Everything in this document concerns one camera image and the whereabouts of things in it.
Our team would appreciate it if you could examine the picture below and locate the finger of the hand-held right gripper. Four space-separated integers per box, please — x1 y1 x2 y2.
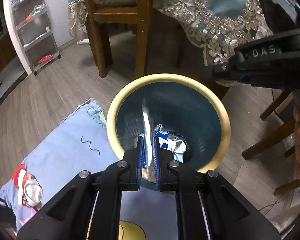
201 62 241 81

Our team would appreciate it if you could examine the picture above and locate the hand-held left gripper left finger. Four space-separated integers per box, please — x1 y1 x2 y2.
16 135 144 240

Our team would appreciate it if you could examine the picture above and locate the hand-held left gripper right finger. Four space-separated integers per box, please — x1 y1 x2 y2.
152 136 282 240

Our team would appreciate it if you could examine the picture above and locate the silver blister pack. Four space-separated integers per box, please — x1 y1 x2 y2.
141 97 157 183

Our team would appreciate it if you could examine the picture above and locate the blue white foil bag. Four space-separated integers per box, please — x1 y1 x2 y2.
154 124 188 160

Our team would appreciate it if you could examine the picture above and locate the teal bin with yellow rim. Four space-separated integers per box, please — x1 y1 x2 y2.
106 74 232 190

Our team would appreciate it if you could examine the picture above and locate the printed blue cloth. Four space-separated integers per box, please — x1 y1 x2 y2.
0 97 180 240

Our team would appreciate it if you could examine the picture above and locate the wooden chair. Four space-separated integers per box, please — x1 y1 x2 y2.
79 0 154 79
241 87 300 195

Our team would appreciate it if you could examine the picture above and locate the red white wrapper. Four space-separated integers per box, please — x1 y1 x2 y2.
17 176 43 207

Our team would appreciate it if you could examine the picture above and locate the black mug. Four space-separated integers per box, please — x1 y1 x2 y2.
0 194 15 230

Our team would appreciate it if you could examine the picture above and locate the grey shelf cart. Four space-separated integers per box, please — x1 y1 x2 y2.
11 0 62 76

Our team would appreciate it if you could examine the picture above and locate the wooden kitchen cabinet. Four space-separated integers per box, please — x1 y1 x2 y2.
0 34 18 68

